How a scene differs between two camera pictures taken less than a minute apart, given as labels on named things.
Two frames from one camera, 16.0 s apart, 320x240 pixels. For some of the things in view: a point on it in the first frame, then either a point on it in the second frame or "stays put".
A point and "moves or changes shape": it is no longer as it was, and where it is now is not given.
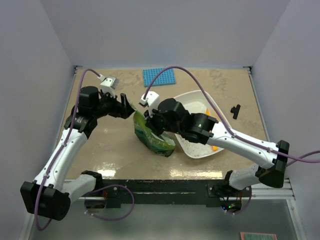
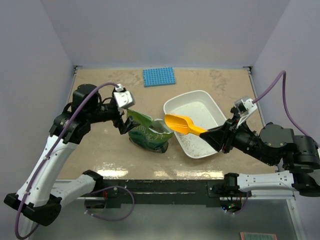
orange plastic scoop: x=215 y=148 moves or changes shape
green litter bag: x=164 y=143 moves or changes shape
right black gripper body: x=158 y=125 → x=240 y=138
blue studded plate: x=167 y=77 stays put
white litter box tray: x=199 y=102 stays put
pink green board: x=257 y=236 stays put
